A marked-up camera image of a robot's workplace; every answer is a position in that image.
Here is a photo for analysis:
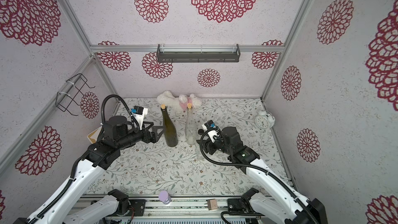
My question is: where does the small wooden block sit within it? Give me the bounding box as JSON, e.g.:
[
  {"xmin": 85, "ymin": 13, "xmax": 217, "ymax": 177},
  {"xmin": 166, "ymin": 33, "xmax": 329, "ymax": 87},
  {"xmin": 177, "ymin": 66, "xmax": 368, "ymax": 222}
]
[{"xmin": 207, "ymin": 199, "xmax": 218, "ymax": 211}]

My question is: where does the black wire wall rack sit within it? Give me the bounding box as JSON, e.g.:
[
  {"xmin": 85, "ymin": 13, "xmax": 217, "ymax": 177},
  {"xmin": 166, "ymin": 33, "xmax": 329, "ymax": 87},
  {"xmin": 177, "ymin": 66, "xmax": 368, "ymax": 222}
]
[{"xmin": 55, "ymin": 73, "xmax": 95, "ymax": 117}]

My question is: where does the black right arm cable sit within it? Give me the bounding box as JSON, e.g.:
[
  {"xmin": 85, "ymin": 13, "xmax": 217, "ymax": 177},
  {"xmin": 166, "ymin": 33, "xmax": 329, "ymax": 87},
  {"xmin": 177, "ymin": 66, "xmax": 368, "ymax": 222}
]
[{"xmin": 198, "ymin": 130, "xmax": 321, "ymax": 224}]

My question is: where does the purple small cup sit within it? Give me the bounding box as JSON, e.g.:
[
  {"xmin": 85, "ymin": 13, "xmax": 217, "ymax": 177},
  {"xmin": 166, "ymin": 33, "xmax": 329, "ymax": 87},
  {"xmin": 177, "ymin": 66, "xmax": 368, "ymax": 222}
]
[{"xmin": 158, "ymin": 190, "xmax": 172, "ymax": 205}]

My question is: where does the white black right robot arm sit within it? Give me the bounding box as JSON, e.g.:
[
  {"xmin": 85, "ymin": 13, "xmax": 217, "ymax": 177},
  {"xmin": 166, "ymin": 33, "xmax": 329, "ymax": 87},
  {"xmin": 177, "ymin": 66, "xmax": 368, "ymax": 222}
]
[{"xmin": 197, "ymin": 124, "xmax": 328, "ymax": 224}]

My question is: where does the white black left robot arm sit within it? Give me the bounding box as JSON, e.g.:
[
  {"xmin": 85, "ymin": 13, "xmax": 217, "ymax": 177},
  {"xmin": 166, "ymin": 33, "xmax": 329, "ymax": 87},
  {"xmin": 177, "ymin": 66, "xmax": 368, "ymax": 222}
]
[{"xmin": 15, "ymin": 115, "xmax": 164, "ymax": 224}]

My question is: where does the white plush toy pink scarf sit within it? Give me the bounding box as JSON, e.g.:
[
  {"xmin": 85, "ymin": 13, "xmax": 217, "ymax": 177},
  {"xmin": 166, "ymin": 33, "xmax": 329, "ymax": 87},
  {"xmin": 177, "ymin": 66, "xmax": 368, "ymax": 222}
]
[{"xmin": 157, "ymin": 90, "xmax": 202, "ymax": 112}]

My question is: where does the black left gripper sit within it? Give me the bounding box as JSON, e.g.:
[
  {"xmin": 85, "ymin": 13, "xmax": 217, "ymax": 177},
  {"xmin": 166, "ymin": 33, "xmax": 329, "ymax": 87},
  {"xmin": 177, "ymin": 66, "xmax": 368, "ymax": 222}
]
[{"xmin": 116, "ymin": 122, "xmax": 167, "ymax": 150}]

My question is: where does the clear tall glass bottle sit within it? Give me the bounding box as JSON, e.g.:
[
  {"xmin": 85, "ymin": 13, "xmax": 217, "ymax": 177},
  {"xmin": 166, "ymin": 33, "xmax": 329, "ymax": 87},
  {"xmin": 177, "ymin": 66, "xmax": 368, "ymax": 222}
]
[{"xmin": 185, "ymin": 103, "xmax": 198, "ymax": 146}]

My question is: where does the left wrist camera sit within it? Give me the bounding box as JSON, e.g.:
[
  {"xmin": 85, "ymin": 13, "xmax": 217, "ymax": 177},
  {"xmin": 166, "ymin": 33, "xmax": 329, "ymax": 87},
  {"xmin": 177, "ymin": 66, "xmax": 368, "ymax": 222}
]
[{"xmin": 131, "ymin": 106, "xmax": 148, "ymax": 130}]

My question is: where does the dark green wine bottle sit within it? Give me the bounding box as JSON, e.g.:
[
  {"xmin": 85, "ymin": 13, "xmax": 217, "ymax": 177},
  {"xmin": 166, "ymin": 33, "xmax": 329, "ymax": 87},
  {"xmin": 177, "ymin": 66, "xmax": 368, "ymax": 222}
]
[{"xmin": 161, "ymin": 104, "xmax": 178, "ymax": 147}]

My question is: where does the black wall shelf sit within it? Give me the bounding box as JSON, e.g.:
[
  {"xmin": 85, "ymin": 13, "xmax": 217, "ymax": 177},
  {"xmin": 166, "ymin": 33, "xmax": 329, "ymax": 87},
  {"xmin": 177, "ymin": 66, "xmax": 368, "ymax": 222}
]
[{"xmin": 156, "ymin": 44, "xmax": 241, "ymax": 63}]

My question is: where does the white alarm clock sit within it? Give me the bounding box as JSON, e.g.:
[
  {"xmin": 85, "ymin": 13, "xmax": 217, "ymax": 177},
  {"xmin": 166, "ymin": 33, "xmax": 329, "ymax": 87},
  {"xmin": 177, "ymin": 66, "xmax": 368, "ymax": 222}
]
[{"xmin": 255, "ymin": 111, "xmax": 276, "ymax": 130}]

